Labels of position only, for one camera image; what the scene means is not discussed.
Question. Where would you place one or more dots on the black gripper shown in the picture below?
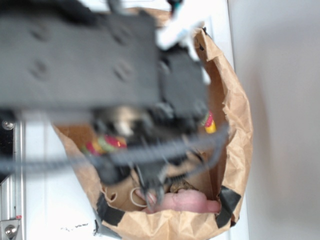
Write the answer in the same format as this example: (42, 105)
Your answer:
(150, 132)

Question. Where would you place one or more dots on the black metal bracket with bolts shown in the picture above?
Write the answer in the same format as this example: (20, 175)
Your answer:
(6, 148)

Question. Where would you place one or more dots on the multicolored twisted rope toy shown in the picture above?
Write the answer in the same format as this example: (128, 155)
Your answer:
(104, 144)

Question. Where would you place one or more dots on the brown rock-like lump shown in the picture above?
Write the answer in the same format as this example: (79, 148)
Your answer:
(181, 185)

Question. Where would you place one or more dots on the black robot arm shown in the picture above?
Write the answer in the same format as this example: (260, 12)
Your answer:
(76, 66)

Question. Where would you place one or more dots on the silver aluminium frame rail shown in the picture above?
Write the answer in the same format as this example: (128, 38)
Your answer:
(12, 193)

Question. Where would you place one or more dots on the pink plush bunny toy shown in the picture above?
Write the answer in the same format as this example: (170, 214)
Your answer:
(188, 200)

